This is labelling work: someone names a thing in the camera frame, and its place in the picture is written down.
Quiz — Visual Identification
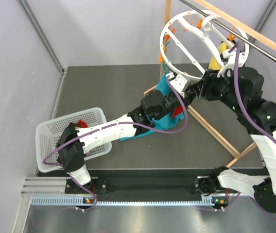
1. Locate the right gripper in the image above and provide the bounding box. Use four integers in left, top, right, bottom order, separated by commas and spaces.
193, 67, 243, 113

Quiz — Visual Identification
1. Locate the red sock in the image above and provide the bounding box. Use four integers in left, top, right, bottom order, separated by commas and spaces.
77, 120, 88, 128
171, 105, 183, 119

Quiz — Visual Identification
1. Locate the teal clothespin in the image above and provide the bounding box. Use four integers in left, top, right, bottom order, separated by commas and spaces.
162, 63, 170, 74

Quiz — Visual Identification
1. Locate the white round clip hanger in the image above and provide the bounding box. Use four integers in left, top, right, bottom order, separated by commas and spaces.
159, 10, 237, 84

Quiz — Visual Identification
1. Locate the teal cloth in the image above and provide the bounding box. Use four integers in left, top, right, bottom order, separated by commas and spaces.
120, 74, 187, 142

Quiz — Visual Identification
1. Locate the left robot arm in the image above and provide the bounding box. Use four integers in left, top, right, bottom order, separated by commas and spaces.
55, 88, 196, 193

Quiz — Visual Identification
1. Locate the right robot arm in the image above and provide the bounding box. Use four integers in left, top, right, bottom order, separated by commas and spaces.
196, 67, 276, 213

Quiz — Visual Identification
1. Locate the yellow cloth with black trim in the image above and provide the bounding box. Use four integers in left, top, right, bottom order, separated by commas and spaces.
207, 41, 229, 70

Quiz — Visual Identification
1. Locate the metal hanging rod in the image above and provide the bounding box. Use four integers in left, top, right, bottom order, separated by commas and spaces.
178, 0, 276, 73

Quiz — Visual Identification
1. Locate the white perforated plastic basket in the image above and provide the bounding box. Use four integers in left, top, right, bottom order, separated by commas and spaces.
35, 107, 112, 173

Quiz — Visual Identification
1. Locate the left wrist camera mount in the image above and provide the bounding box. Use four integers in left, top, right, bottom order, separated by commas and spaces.
166, 72, 190, 98

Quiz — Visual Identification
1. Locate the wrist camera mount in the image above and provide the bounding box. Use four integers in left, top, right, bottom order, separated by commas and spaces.
166, 72, 190, 98
217, 46, 249, 78

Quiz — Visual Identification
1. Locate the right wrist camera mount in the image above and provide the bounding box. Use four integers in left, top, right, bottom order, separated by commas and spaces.
217, 46, 249, 78

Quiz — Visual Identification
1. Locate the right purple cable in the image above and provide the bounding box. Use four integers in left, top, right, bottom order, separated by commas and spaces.
222, 42, 276, 229

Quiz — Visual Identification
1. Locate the purple cable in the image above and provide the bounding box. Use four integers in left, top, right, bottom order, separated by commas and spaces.
222, 42, 276, 229
42, 77, 189, 211

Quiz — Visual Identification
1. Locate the wooden drying rack frame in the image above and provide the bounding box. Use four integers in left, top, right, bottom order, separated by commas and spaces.
141, 0, 276, 169

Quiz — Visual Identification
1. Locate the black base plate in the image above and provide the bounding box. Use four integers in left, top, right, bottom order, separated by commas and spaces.
65, 176, 221, 200

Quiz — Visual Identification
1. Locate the slotted cable duct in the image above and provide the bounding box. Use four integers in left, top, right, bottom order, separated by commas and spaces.
31, 196, 226, 206

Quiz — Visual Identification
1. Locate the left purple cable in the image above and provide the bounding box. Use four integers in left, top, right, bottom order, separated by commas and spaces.
42, 77, 189, 211

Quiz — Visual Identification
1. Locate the aluminium frame rail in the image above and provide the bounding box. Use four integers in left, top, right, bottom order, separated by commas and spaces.
17, 0, 67, 76

